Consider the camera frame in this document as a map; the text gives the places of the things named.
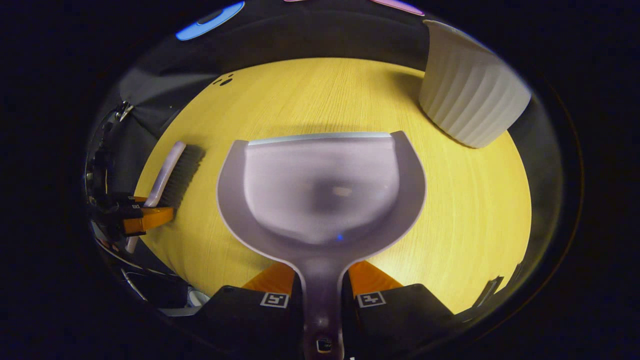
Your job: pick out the white ribbed garbage bin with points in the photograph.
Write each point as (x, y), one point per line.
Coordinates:
(470, 95)

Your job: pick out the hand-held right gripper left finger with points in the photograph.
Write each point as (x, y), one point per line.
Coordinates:
(240, 315)

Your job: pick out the light grey plastic dustpan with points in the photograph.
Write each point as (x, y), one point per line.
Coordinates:
(320, 190)

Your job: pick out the dark desk edge bracket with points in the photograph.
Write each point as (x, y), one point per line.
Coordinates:
(487, 292)

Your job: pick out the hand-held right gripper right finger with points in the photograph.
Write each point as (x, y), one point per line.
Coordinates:
(400, 315)

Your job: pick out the black backdrop cloth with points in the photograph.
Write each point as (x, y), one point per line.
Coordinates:
(310, 40)

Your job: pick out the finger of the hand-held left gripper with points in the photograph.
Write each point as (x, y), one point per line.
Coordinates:
(150, 220)
(137, 199)

